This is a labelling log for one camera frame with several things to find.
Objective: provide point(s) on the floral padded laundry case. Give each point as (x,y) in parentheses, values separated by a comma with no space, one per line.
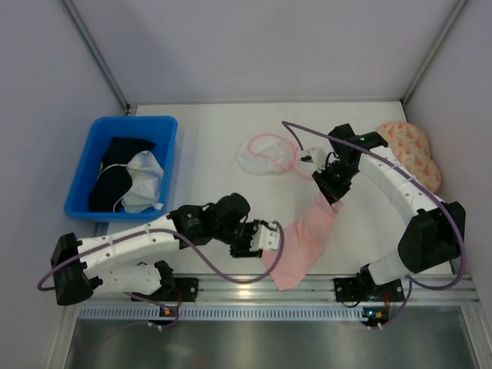
(411,147)

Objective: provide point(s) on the blue plastic bin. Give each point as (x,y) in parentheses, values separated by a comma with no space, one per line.
(161,130)

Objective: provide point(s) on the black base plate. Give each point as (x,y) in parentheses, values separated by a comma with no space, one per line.
(179,290)
(349,290)

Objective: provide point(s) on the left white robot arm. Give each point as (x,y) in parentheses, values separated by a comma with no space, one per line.
(133,260)

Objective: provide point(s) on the dark navy garment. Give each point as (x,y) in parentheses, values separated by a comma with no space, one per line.
(114,181)

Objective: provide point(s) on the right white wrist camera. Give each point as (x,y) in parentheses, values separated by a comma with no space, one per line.
(311,160)

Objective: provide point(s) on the pink bra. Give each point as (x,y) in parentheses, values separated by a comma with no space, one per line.
(304,242)

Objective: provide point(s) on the slotted cable duct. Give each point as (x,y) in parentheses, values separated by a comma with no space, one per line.
(221,313)

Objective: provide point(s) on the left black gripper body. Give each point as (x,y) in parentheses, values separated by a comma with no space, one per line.
(246,238)

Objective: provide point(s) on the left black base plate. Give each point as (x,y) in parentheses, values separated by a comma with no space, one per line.
(179,290)

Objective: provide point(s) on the aluminium mounting rail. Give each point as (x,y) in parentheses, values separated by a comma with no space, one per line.
(317,288)

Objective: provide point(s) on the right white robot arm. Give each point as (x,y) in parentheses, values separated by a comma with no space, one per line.
(434,231)

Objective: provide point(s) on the white mesh laundry bag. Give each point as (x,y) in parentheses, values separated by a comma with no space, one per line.
(269,154)

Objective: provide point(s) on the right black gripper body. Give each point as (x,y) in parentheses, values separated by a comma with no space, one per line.
(328,185)

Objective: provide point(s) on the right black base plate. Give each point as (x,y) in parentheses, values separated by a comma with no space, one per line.
(349,290)

